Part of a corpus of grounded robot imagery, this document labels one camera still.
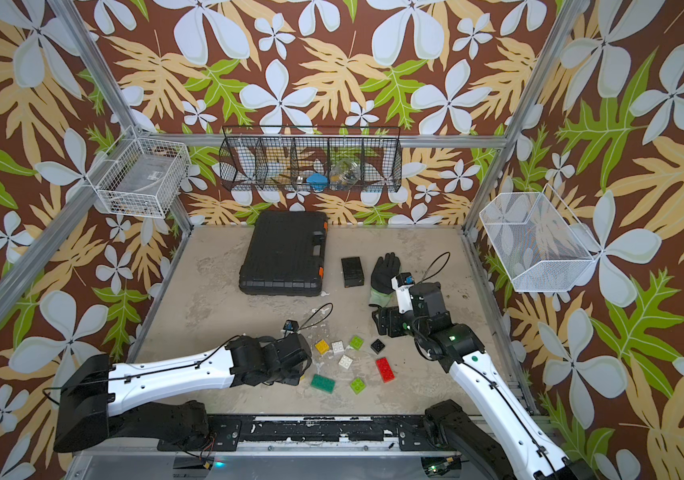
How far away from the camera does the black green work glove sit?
1.00 m

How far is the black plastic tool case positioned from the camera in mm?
977

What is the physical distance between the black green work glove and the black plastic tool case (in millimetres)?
187
